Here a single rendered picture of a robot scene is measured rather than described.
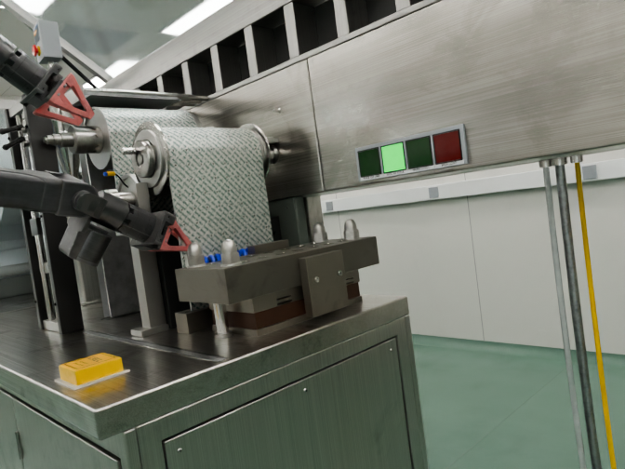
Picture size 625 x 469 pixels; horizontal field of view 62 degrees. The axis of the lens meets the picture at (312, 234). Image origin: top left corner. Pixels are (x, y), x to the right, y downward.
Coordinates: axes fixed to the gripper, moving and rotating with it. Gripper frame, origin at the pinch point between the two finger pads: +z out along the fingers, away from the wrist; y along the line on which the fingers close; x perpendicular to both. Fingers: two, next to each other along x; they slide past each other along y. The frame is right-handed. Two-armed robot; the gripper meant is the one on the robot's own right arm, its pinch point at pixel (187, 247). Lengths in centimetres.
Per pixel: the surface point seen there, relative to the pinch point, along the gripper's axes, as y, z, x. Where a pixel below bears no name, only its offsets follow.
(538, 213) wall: -39, 236, 119
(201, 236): 0.2, 2.0, 2.9
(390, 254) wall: -155, 246, 100
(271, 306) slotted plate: 18.9, 9.3, -8.6
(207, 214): 0.2, 1.8, 7.8
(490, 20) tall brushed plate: 52, 11, 42
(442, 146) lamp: 41, 20, 26
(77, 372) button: 13.5, -17.1, -27.0
